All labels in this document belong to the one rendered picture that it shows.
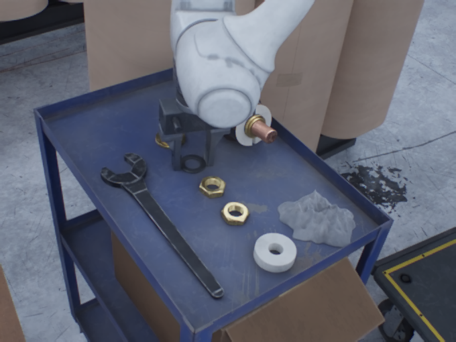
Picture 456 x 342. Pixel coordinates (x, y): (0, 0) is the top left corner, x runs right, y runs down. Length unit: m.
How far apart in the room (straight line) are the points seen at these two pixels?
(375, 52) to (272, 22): 1.42
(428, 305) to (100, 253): 0.95
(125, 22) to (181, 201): 0.60
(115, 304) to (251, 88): 0.75
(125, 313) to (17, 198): 1.12
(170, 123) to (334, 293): 0.43
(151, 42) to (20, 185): 1.12
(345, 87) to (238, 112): 1.50
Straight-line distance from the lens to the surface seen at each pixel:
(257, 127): 1.10
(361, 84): 2.22
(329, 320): 1.04
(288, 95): 1.88
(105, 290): 1.37
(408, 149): 2.78
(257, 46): 0.76
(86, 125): 1.22
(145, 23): 1.44
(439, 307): 1.75
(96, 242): 1.47
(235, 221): 1.01
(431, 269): 1.83
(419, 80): 3.36
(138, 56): 1.50
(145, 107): 1.27
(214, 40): 0.77
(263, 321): 0.98
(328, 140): 2.53
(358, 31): 2.10
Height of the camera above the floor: 1.63
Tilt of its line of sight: 42 degrees down
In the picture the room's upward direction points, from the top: 7 degrees clockwise
